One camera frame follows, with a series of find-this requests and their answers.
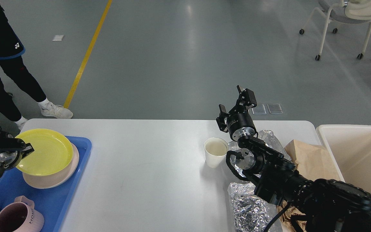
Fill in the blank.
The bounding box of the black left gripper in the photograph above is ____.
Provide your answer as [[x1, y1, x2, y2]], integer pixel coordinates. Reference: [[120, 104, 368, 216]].
[[0, 144, 35, 170]]

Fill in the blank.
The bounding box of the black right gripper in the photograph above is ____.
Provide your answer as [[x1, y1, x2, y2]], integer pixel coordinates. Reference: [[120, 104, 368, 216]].
[[216, 85, 258, 141]]

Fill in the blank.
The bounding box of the yellow plate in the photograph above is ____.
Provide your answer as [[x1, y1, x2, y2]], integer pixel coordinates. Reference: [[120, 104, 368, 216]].
[[16, 128, 73, 176]]

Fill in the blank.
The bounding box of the white paper cup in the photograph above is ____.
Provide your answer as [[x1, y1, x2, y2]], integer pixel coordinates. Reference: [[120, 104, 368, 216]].
[[204, 138, 229, 168]]

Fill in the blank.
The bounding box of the pink mug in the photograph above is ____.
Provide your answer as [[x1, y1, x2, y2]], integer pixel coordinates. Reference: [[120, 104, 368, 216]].
[[0, 196, 45, 232]]

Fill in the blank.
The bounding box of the brown paper bag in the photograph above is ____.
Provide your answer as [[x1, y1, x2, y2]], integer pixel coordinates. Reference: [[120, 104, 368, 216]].
[[280, 140, 341, 232]]

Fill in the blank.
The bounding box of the foil front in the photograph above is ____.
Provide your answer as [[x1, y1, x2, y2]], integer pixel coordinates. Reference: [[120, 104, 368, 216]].
[[228, 183, 278, 232]]

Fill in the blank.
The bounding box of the foil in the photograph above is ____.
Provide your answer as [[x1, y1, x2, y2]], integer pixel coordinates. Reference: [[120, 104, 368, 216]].
[[229, 130, 292, 180], [228, 183, 278, 232]]

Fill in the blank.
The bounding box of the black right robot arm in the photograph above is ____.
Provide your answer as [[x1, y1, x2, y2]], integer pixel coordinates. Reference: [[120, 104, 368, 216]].
[[216, 85, 371, 232]]

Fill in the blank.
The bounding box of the clear floor plate left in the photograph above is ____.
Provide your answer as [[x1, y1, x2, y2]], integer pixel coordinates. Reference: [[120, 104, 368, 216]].
[[252, 104, 267, 115]]

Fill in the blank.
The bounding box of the clear floor plate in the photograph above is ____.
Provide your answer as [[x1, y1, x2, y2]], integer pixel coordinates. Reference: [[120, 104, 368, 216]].
[[267, 103, 284, 114], [252, 104, 267, 115]]

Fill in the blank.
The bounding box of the pink plate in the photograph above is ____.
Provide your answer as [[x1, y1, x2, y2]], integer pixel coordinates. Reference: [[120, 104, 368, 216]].
[[22, 144, 79, 189]]

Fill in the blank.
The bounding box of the clear floor plate right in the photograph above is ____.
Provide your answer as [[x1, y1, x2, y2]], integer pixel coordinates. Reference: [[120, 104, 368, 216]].
[[267, 103, 284, 114]]

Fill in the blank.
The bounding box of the crumpled foil back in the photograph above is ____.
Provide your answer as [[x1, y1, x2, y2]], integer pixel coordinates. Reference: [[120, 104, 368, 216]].
[[229, 130, 292, 180]]

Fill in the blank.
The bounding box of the blue plastic tray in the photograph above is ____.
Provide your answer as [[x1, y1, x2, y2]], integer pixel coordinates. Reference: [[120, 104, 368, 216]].
[[0, 136, 92, 232]]

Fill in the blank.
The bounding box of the person in black clothes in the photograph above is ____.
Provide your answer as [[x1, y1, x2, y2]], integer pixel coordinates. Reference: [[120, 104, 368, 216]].
[[0, 4, 73, 129]]

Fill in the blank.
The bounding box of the white plastic bin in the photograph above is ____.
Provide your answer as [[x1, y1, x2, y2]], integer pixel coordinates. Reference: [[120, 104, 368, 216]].
[[316, 124, 371, 193]]

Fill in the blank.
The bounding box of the white office chair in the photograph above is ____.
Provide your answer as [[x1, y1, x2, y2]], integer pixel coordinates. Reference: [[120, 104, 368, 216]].
[[299, 0, 371, 61]]

